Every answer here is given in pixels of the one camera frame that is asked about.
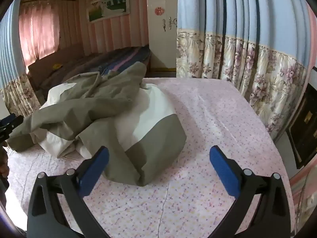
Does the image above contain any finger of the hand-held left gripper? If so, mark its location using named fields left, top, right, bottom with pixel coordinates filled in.
left=0, top=113, right=23, bottom=142

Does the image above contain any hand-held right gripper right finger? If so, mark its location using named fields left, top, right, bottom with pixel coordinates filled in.
left=209, top=145, right=291, bottom=238

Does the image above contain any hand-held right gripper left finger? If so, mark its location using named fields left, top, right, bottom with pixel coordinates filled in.
left=27, top=146, right=111, bottom=238

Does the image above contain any olive and white large cloth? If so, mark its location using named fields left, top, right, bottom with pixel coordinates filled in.
left=7, top=61, right=187, bottom=187

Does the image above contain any pink floral bed sheet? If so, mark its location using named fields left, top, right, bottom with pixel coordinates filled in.
left=6, top=77, right=296, bottom=238

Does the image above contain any narrow blue floral curtain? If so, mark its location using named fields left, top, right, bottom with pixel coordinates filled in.
left=0, top=0, right=41, bottom=117

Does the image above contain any bed with brown headboard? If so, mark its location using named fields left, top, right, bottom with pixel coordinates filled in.
left=27, top=43, right=151, bottom=97

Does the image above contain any dark cabinet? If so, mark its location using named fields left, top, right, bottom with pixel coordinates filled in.
left=286, top=66, right=317, bottom=169

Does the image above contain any pink sheer curtain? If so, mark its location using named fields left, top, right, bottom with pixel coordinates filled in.
left=18, top=0, right=61, bottom=65

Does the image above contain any blue and pink striped blanket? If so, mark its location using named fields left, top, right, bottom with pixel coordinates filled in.
left=99, top=45, right=151, bottom=76

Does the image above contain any white wardrobe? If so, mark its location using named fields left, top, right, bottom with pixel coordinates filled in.
left=146, top=0, right=178, bottom=69

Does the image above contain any wide blue floral curtain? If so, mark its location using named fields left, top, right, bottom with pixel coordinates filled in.
left=176, top=0, right=315, bottom=139

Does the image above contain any framed wall picture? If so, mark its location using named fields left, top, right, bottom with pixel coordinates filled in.
left=86, top=0, right=130, bottom=23

